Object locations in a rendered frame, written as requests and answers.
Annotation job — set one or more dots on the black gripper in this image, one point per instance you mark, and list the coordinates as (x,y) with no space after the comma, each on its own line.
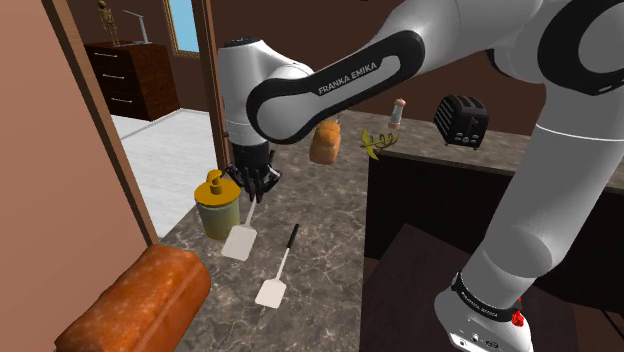
(251,155)

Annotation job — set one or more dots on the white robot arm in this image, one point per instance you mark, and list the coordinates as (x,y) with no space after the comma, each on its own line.
(546,195)

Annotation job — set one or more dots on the green soap dispenser yellow pump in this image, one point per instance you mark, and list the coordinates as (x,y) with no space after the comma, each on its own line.
(218,214)

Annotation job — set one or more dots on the small brown bread loaf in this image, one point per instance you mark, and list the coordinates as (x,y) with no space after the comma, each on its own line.
(325,144)

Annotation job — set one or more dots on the wooden pepper mill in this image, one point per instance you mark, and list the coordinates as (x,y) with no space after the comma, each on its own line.
(397,114)

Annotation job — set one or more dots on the dark wooden chest of drawers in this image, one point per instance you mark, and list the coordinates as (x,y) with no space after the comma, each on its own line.
(134,78)

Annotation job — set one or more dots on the large brown bread loaf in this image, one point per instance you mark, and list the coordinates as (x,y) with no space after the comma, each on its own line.
(141,302)

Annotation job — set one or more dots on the gold framed window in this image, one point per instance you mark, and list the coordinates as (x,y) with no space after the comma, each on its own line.
(183,24)

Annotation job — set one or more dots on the dark robot stand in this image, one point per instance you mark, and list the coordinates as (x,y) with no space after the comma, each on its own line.
(404,292)

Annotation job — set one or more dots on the black toaster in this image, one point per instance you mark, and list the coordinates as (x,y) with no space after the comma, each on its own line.
(460,122)

